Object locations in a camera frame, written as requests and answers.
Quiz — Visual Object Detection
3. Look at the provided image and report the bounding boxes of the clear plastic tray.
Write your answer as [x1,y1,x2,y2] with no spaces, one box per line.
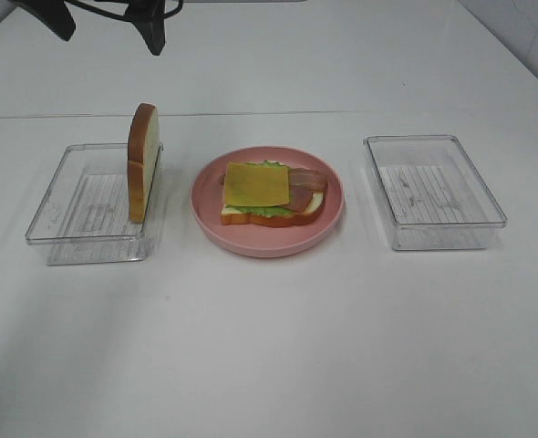
[26,143,167,266]
[364,134,508,251]

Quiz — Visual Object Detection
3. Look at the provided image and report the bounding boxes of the bread slice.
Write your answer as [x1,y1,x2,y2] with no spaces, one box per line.
[220,161,327,227]
[127,103,160,223]

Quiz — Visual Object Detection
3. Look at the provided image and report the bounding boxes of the pink round plate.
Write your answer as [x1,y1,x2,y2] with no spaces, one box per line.
[191,146,345,258]

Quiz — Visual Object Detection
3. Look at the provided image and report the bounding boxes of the right clear plastic tray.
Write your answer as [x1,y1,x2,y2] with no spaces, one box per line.
[364,134,508,251]

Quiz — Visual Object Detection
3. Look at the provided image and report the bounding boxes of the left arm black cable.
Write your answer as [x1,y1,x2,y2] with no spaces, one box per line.
[66,0,183,22]

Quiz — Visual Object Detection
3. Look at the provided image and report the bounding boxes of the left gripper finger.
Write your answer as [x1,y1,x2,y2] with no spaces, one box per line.
[10,0,76,41]
[127,0,165,56]

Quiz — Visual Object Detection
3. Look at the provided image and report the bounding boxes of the bacon strip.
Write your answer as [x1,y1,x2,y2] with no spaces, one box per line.
[221,172,314,217]
[288,168,327,192]

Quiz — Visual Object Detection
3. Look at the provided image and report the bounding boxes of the yellow cheese slice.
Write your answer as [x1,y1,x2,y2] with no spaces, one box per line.
[222,161,294,208]

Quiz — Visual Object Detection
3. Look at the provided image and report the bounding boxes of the green lettuce leaf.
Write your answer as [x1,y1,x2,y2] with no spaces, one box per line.
[224,159,293,219]

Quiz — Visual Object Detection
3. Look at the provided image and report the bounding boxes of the left clear plastic tray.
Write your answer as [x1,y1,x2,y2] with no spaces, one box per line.
[26,143,167,266]

